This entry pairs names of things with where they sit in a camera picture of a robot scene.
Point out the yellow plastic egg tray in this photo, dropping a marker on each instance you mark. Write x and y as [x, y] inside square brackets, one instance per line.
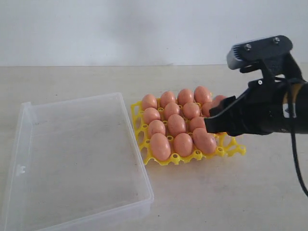
[226, 145]

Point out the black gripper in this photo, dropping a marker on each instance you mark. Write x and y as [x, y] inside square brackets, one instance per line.
[261, 110]

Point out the brown egg second row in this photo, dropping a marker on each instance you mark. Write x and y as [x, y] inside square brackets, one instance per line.
[170, 109]

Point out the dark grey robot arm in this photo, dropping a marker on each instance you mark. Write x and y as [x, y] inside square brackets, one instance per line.
[302, 103]

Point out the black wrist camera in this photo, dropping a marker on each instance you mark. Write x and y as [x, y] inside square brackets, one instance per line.
[271, 55]

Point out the clear plastic box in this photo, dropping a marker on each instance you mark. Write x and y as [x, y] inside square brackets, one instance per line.
[75, 166]

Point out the brown egg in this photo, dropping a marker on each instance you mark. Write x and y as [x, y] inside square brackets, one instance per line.
[205, 109]
[191, 110]
[176, 125]
[204, 141]
[149, 101]
[183, 145]
[166, 98]
[197, 122]
[185, 96]
[202, 95]
[156, 126]
[160, 147]
[150, 114]
[216, 101]

